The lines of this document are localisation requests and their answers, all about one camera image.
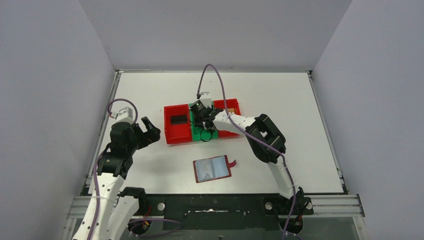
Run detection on red plastic bin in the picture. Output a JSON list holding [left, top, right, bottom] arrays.
[[164, 104, 193, 145], [212, 98, 241, 139]]

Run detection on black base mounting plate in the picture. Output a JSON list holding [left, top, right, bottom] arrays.
[[135, 193, 314, 231]]

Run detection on aluminium table edge rail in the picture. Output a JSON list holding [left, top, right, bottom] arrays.
[[84, 69, 122, 187]]

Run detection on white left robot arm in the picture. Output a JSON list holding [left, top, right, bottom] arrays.
[[72, 117, 161, 240]]

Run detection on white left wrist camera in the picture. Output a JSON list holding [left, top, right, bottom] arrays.
[[109, 107, 134, 124]]

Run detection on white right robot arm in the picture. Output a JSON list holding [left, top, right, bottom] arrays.
[[188, 99, 313, 216]]

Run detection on black card in bin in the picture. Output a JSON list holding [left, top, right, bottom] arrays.
[[170, 115, 188, 125]]

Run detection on red leather card holder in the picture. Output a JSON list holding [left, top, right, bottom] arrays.
[[192, 154, 238, 184]]

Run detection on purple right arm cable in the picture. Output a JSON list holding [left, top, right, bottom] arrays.
[[196, 63, 307, 240]]

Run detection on green plastic bin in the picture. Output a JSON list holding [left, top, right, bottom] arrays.
[[188, 102, 218, 143]]

